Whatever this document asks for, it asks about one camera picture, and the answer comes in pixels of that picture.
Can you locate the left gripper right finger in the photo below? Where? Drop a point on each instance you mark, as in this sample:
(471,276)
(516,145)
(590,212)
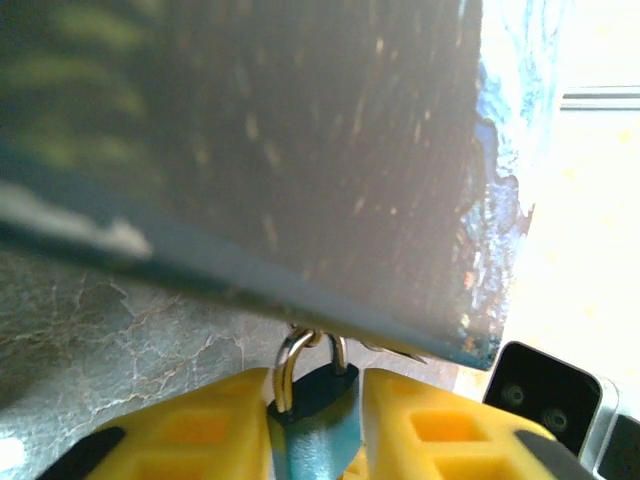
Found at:
(450,430)

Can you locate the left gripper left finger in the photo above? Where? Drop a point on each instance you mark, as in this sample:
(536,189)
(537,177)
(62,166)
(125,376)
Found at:
(190,430)

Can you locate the small blue padlock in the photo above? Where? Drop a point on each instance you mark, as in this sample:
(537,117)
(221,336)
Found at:
(315,415)

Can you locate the starry night print tin box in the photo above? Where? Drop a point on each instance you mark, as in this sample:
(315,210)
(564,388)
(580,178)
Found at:
(300,150)

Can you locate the aluminium table side rail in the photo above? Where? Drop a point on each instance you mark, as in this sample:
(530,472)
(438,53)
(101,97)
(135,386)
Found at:
(600,98)

